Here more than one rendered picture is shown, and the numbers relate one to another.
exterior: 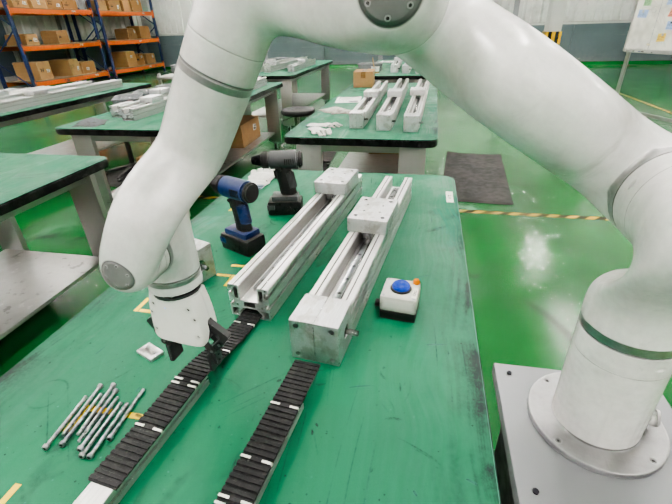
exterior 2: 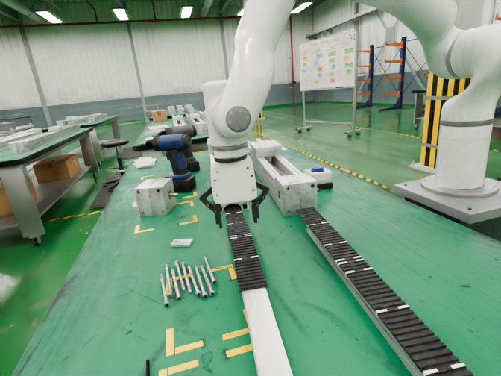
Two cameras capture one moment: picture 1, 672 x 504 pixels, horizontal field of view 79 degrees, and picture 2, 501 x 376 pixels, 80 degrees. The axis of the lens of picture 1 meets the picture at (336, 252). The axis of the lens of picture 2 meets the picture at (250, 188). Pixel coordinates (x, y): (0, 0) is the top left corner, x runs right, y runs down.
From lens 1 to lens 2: 56 cm
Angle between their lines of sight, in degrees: 26
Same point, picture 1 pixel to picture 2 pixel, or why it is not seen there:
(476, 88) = not seen: outside the picture
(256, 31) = not seen: outside the picture
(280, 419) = (324, 227)
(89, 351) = (126, 259)
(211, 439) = (285, 258)
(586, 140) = (452, 15)
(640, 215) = (474, 49)
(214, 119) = (285, 14)
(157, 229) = (268, 79)
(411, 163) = not seen: hidden behind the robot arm
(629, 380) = (480, 140)
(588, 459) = (474, 192)
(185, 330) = (243, 187)
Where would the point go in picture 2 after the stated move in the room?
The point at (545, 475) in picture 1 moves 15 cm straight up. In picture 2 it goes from (465, 204) to (474, 146)
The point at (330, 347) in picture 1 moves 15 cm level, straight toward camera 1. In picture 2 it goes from (312, 198) to (352, 214)
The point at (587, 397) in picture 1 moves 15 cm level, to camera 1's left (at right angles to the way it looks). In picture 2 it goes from (463, 161) to (427, 172)
